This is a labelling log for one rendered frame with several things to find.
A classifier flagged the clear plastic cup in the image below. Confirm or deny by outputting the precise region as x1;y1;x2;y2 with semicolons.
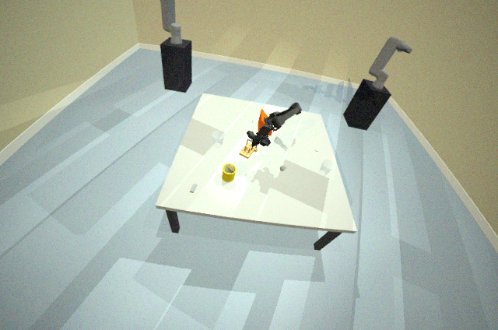
212;131;225;149
318;160;335;177

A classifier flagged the yellow mug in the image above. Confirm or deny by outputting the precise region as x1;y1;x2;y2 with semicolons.
222;163;236;183

